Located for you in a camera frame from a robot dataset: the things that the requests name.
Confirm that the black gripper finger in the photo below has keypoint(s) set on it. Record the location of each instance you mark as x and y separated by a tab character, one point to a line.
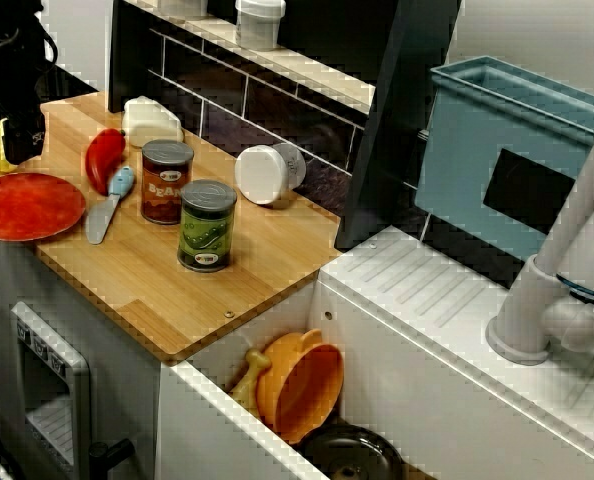
24	140

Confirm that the white lidded jar without print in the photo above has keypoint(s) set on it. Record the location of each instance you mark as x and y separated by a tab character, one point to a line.
262	175

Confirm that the yellow toy bone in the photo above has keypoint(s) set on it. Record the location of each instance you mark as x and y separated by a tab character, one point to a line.
249	380

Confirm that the large clear jar white lid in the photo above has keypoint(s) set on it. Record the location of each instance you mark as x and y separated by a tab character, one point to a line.
182	6

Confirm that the grey toy faucet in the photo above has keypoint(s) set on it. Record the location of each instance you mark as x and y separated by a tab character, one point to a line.
522	310

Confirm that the light blue plastic bin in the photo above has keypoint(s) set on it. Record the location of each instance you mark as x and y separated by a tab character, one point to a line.
457	150

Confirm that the dark tiled backsplash shelf unit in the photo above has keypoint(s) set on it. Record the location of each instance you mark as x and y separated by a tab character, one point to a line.
277	95

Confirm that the red toy chili pepper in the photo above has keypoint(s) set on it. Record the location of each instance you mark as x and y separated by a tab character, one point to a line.
102	155

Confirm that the orange plastic bowl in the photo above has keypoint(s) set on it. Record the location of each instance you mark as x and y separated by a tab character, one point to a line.
302	390

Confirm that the red round plate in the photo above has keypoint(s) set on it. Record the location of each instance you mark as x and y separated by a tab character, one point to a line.
27	205

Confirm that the brown toy beans can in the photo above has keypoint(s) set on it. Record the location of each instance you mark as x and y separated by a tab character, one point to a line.
162	185

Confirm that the green toy pickles can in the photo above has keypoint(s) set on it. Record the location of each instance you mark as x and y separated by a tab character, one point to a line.
204	230

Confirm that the black round pan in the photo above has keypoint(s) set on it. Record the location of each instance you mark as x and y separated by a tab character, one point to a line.
352	450

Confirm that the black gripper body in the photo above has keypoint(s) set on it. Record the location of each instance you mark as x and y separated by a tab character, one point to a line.
7	85

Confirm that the white toy sink unit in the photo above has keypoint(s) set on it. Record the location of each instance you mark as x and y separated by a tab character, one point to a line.
427	375

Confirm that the grey toy oven panel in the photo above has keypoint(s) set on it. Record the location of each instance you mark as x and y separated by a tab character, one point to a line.
77	400

